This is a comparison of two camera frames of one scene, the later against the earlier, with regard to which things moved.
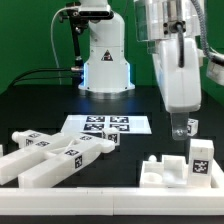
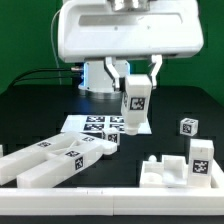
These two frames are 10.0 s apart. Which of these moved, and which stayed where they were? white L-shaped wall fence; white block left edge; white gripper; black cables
Moved: white gripper
Stayed: white L-shaped wall fence; black cables; white block left edge
